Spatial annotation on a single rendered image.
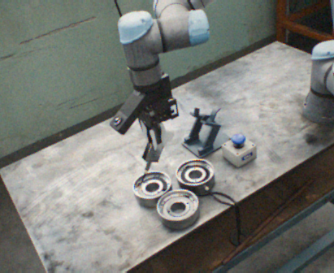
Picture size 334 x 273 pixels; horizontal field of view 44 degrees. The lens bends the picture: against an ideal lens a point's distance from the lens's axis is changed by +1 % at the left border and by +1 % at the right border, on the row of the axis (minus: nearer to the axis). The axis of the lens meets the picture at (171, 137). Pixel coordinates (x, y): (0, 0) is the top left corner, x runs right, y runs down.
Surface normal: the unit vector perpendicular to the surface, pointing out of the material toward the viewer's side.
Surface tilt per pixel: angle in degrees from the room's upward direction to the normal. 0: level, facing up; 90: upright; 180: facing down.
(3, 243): 0
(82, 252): 0
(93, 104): 90
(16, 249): 0
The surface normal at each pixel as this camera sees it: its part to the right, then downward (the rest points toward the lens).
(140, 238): -0.14, -0.79
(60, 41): 0.54, 0.45
